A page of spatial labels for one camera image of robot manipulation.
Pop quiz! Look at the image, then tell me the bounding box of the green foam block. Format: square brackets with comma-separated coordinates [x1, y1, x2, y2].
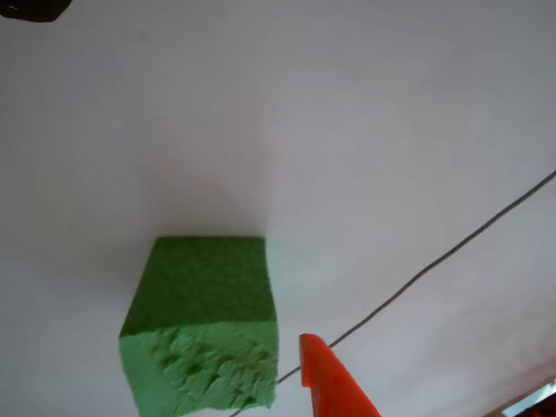
[119, 236, 279, 417]

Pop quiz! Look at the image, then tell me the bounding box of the black dot mark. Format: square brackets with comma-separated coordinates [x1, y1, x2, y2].
[0, 0, 73, 23]

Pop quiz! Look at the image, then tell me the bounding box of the wooden board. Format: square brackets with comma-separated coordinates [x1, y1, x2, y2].
[480, 374, 556, 417]

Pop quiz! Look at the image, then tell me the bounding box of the white paper sheet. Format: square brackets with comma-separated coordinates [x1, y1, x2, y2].
[0, 0, 556, 417]

